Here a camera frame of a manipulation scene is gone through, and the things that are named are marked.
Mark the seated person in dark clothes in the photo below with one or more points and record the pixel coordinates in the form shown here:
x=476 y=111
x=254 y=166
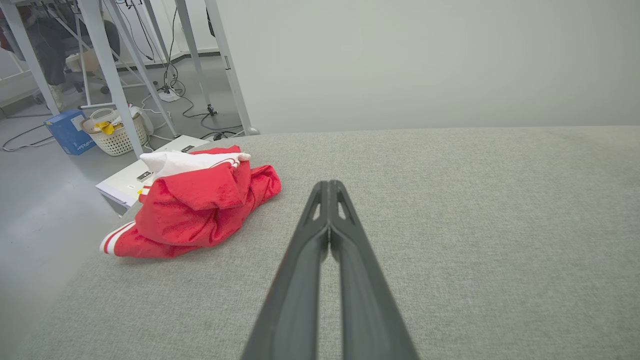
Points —
x=50 y=55

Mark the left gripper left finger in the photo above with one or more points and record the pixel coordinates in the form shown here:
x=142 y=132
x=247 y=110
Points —
x=295 y=280

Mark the white power strip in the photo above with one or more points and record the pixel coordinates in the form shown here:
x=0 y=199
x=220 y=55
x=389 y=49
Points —
x=169 y=95

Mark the yellow item in basket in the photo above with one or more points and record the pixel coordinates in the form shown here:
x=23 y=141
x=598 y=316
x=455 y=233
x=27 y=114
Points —
x=106 y=127

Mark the blue cardboard box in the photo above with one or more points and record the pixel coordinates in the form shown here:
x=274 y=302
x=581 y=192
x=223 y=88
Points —
x=67 y=132

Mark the white plastic laundry basket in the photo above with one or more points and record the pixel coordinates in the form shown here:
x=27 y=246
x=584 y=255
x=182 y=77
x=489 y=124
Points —
x=117 y=142

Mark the grey metal table leg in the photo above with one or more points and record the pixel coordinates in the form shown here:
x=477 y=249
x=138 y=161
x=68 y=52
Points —
x=27 y=55
x=107 y=65
x=230 y=65
x=192 y=55

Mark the red and white shirt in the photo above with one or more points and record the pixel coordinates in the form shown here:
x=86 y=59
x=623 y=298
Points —
x=200 y=220

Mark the black office chair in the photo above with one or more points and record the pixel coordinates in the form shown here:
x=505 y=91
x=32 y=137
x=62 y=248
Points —
x=92 y=60

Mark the grey metal diagonal brace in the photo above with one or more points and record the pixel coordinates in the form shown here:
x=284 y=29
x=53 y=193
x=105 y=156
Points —
x=137 y=65

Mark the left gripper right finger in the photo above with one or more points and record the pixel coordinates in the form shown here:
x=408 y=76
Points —
x=365 y=290

